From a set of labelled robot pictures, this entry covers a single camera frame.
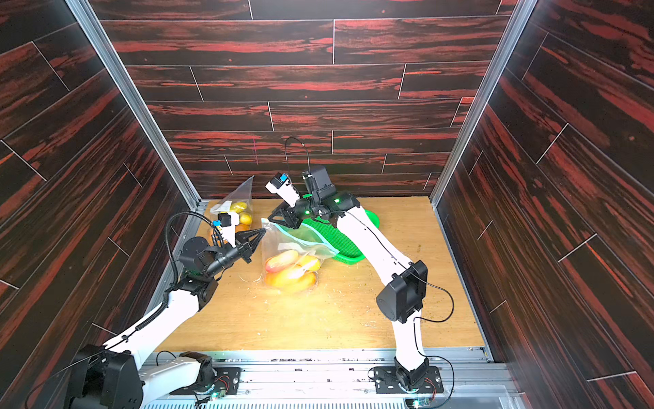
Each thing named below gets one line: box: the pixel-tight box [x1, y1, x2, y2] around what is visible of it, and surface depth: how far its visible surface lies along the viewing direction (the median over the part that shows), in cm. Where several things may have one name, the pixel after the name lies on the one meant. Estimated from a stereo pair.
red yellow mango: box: [264, 250, 299, 273], surface depth 85 cm
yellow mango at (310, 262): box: [299, 254, 322, 271], surface depth 86 cm
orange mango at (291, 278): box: [265, 268, 316, 289], surface depth 86 cm
